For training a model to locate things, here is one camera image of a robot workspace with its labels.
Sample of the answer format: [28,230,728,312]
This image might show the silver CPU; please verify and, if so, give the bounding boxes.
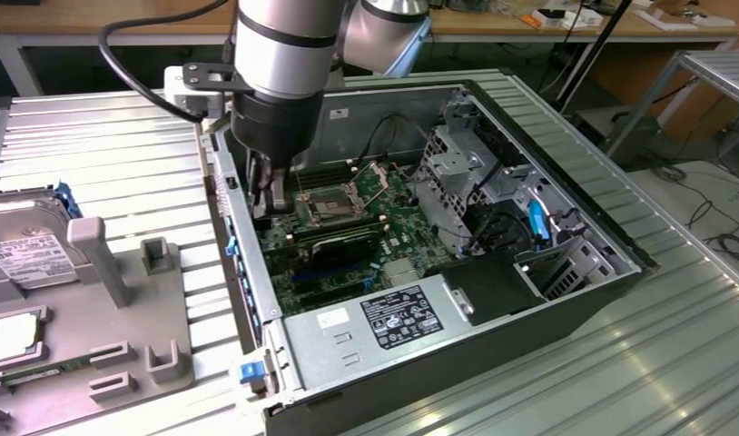
[0,313,42,365]

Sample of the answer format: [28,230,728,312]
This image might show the grey power supply unit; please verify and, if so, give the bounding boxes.
[281,272,468,391]

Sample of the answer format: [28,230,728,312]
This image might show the small silver chipset heatsink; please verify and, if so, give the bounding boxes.
[380,258,420,281]

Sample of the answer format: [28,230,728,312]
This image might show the CPU socket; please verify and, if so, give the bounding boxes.
[305,184,371,226]

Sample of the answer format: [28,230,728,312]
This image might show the metal socket cover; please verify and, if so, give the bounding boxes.
[343,159,400,211]

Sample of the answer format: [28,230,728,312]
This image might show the grey parts rack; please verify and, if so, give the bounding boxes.
[0,216,200,436]

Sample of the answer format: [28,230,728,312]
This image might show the short black expansion slot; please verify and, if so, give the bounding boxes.
[300,292,372,312]
[293,281,368,300]

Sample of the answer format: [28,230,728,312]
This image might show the orange and white box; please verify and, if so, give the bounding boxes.
[520,6,607,31]

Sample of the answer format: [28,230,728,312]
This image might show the black installed RAM stick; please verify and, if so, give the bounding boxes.
[289,216,389,242]

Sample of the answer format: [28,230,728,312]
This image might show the black tangled cables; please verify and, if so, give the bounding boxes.
[651,163,739,263]

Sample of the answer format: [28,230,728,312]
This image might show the black looped wire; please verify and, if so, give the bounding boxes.
[365,113,436,163]

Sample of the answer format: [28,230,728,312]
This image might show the green RAM stick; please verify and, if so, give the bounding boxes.
[0,352,98,390]

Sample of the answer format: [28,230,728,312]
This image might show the silver hard disk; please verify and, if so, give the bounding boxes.
[0,188,80,292]

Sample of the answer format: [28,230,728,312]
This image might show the black power wire bundle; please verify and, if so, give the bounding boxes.
[463,202,540,256]

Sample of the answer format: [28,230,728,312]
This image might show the blue case latch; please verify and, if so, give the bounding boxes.
[235,362,268,386]

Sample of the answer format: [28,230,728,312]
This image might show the metal disk bay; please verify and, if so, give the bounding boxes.
[512,233,625,302]

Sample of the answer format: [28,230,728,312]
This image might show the green motherboard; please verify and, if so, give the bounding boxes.
[244,156,465,317]

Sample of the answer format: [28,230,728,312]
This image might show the blue disk caddy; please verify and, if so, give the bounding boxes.
[41,180,84,220]

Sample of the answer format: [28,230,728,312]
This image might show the wooden desk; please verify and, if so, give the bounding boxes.
[0,0,739,49]

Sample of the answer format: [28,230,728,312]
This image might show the black camera cable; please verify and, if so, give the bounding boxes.
[96,0,235,124]

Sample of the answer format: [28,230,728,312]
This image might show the black plastic shroud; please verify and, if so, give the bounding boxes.
[427,252,552,326]

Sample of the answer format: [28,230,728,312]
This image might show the blue expansion slot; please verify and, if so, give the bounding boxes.
[289,263,371,283]

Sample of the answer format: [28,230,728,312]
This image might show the Nvidia graphics card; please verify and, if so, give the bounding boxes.
[260,226,384,276]

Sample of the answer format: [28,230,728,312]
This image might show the black tripod pole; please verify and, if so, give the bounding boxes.
[552,0,629,108]

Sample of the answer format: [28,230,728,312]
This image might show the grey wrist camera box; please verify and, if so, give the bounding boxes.
[162,62,241,120]

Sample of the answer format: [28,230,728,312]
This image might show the white paper stack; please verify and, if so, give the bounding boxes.
[632,7,703,33]

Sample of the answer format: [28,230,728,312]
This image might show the perforated metal drive cage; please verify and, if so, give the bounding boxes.
[417,123,532,231]

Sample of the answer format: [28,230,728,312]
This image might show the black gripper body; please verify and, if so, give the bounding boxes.
[231,89,324,170]

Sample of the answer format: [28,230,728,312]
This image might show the metal frame table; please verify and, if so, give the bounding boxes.
[603,48,739,158]

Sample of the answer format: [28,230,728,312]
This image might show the open black PC case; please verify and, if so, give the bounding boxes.
[190,67,660,436]

